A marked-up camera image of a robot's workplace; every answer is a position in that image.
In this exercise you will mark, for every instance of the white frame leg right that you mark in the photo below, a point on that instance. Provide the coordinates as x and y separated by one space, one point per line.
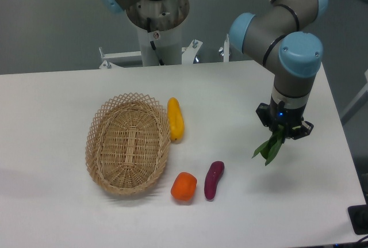
355 104

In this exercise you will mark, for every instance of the woven wicker basket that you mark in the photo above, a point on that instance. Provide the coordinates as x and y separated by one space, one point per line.
128 144

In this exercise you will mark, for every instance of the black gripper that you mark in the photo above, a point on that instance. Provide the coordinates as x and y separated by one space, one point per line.
273 115

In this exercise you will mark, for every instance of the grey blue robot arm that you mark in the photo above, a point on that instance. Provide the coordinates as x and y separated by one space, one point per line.
275 40

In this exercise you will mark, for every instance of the green leafy vegetable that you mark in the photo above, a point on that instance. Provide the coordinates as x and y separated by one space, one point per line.
270 148

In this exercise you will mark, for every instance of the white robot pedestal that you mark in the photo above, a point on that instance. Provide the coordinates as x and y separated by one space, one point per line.
159 30

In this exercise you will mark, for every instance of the purple eggplant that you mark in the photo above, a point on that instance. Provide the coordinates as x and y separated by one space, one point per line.
212 179

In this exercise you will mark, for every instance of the yellow pepper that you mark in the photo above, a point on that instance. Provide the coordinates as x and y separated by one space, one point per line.
176 121

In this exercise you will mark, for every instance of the black device at table edge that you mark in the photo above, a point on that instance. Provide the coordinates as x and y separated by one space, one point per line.
358 218

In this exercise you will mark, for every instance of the orange bell pepper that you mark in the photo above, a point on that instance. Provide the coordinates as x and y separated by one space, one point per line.
184 186

